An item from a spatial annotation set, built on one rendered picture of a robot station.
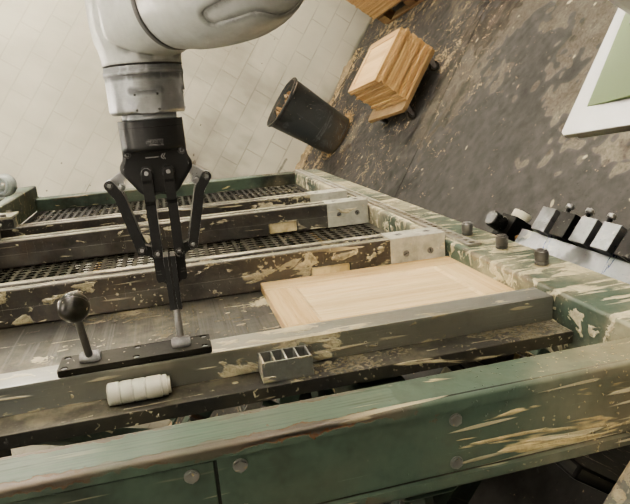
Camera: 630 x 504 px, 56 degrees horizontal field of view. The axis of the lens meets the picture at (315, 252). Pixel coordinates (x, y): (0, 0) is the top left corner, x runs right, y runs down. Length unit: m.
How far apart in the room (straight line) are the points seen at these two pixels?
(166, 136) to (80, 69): 5.71
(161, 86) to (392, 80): 3.65
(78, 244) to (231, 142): 4.84
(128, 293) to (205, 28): 0.69
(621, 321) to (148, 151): 0.64
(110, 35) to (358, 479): 0.54
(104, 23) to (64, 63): 5.73
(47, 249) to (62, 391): 0.88
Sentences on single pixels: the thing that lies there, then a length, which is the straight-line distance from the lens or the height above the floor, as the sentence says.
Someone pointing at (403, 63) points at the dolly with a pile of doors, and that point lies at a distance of 4.37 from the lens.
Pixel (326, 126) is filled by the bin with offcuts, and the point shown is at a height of 0.21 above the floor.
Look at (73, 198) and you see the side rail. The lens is 2.69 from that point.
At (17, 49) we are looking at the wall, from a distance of 6.49.
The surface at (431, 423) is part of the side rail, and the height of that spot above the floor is 1.16.
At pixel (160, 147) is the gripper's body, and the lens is 0.72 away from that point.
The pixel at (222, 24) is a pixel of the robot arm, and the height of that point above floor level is 1.53.
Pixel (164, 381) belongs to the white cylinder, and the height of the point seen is 1.39.
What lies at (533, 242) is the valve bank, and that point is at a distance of 1.38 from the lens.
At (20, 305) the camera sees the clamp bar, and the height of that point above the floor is 1.60.
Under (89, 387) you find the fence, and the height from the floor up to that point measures 1.46.
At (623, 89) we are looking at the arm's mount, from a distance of 1.43.
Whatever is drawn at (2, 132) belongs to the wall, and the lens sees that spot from 6.38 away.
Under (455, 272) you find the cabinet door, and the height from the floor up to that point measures 0.93.
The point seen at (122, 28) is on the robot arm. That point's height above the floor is 1.62.
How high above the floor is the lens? 1.55
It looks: 19 degrees down
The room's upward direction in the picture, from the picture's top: 62 degrees counter-clockwise
